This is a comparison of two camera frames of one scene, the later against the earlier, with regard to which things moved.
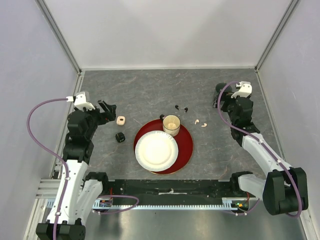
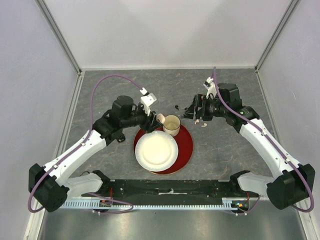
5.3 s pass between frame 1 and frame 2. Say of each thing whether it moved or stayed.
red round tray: stayed
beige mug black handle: stayed
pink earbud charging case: moved
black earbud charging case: stayed
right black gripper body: moved
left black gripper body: moved
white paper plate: stayed
